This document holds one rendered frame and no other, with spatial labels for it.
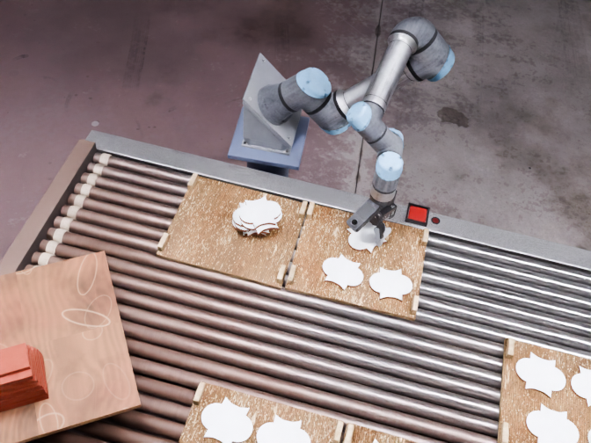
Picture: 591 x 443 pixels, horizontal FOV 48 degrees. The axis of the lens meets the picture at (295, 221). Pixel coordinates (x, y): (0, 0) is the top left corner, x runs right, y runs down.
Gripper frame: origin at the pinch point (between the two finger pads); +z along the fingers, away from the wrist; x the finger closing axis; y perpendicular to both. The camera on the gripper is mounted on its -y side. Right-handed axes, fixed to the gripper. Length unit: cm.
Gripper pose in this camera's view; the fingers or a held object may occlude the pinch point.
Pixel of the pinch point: (366, 236)
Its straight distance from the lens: 221.4
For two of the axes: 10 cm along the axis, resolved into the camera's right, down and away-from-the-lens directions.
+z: -0.7, 6.0, 7.9
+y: 7.7, -4.7, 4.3
